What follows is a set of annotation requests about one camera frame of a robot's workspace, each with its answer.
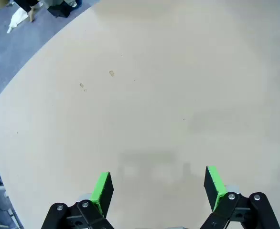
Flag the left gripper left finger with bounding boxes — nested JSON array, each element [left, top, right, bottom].
[[41, 171, 116, 229]]

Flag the bare mannequin in black trousers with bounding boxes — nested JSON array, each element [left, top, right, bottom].
[[13, 0, 42, 23]]

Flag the black mannequin base plate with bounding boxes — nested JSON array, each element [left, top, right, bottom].
[[46, 3, 70, 18]]

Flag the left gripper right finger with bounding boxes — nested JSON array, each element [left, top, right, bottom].
[[199, 165, 280, 229]]

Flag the white cloth on floor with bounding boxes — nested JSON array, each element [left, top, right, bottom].
[[6, 7, 30, 34]]

